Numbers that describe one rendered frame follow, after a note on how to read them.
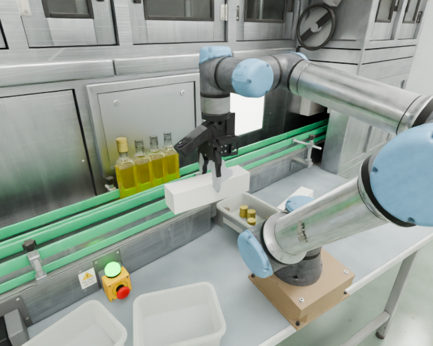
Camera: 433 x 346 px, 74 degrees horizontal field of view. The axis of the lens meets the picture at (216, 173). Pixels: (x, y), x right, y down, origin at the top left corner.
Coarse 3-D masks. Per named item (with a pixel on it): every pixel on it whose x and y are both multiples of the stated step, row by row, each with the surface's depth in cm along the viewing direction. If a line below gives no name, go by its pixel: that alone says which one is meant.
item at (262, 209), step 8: (224, 200) 120; (232, 200) 123; (240, 200) 126; (248, 200) 125; (256, 200) 121; (232, 208) 124; (248, 208) 126; (256, 208) 122; (264, 208) 119; (272, 208) 115; (232, 216) 110; (256, 216) 122; (264, 216) 120; (248, 224) 105
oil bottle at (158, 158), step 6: (150, 150) 103; (156, 150) 103; (150, 156) 102; (156, 156) 102; (162, 156) 104; (156, 162) 103; (162, 162) 104; (156, 168) 104; (162, 168) 105; (156, 174) 105; (162, 174) 106; (156, 180) 105; (162, 180) 107; (156, 186) 106
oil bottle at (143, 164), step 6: (138, 156) 99; (144, 156) 99; (138, 162) 98; (144, 162) 99; (150, 162) 101; (138, 168) 99; (144, 168) 100; (150, 168) 102; (138, 174) 100; (144, 174) 101; (150, 174) 102; (138, 180) 101; (144, 180) 102; (150, 180) 103; (144, 186) 102; (150, 186) 104
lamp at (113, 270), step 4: (108, 264) 86; (112, 264) 85; (116, 264) 86; (108, 268) 84; (112, 268) 84; (116, 268) 85; (120, 268) 87; (108, 272) 84; (112, 272) 84; (116, 272) 85; (120, 272) 86; (108, 276) 84; (112, 276) 84; (116, 276) 85
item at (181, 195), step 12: (240, 168) 86; (192, 180) 79; (204, 180) 79; (228, 180) 80; (240, 180) 82; (168, 192) 75; (180, 192) 73; (192, 192) 75; (204, 192) 77; (216, 192) 79; (228, 192) 82; (240, 192) 84; (168, 204) 77; (180, 204) 74; (192, 204) 77; (204, 204) 79
